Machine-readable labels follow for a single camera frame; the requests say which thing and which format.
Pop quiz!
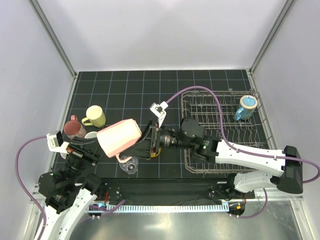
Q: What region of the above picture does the yellow mug black handle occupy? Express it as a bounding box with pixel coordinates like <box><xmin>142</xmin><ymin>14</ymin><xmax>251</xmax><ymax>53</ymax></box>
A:
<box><xmin>150</xmin><ymin>152</ymin><xmax>160</xmax><ymax>158</ymax></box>

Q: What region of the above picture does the pink faceted mug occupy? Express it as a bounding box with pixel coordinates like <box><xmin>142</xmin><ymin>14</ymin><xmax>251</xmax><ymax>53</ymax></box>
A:
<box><xmin>96</xmin><ymin>118</ymin><xmax>142</xmax><ymax>164</ymax></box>

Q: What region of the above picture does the blue butterfly mug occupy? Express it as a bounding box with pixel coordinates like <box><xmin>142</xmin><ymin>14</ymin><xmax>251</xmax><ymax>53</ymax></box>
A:
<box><xmin>234</xmin><ymin>95</ymin><xmax>258</xmax><ymax>121</ymax></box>

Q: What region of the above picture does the brown floral mug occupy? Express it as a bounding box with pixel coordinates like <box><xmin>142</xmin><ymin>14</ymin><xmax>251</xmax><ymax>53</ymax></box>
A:
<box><xmin>84</xmin><ymin>131</ymin><xmax>97</xmax><ymax>139</ymax></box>

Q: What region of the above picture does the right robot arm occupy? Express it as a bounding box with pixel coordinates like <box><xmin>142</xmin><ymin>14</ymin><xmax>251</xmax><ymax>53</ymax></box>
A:
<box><xmin>121</xmin><ymin>118</ymin><xmax>303</xmax><ymax>194</ymax></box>

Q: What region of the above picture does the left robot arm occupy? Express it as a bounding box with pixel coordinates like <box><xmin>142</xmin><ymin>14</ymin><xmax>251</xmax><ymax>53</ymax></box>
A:
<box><xmin>35</xmin><ymin>133</ymin><xmax>103</xmax><ymax>240</ymax></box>

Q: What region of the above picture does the clear glass tumbler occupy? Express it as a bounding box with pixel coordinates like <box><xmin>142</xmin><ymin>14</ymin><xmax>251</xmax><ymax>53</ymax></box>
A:
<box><xmin>119</xmin><ymin>157</ymin><xmax>139</xmax><ymax>175</ymax></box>

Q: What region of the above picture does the cream yellow faceted mug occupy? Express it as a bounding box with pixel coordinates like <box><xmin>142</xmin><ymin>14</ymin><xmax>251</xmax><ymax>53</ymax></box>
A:
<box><xmin>81</xmin><ymin>105</ymin><xmax>106</xmax><ymax>128</ymax></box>

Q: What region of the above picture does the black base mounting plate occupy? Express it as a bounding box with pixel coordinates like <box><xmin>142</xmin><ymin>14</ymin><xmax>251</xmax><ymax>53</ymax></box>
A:
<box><xmin>97</xmin><ymin>178</ymin><xmax>255</xmax><ymax>206</ymax></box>

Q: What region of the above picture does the white mug blue handle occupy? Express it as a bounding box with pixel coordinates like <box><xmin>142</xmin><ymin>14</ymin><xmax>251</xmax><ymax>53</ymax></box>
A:
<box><xmin>60</xmin><ymin>152</ymin><xmax>68</xmax><ymax>159</ymax></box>

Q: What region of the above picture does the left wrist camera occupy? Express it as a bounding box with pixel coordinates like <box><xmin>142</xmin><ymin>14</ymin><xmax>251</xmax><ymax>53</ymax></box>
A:
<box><xmin>46</xmin><ymin>130</ymin><xmax>69</xmax><ymax>154</ymax></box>

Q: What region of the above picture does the grey wire dish rack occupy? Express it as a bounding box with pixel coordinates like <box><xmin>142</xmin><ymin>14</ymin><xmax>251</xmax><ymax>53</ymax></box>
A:
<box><xmin>180</xmin><ymin>89</ymin><xmax>281</xmax><ymax>175</ymax></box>

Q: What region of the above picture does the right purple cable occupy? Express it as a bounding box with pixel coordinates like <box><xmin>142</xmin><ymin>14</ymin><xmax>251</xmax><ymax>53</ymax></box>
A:
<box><xmin>166</xmin><ymin>85</ymin><xmax>320</xmax><ymax>220</ymax></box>

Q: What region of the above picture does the white slotted cable duct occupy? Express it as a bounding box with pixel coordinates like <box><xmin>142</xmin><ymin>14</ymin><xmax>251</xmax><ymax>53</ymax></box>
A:
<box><xmin>87</xmin><ymin>202</ymin><xmax>229</xmax><ymax>214</ymax></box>

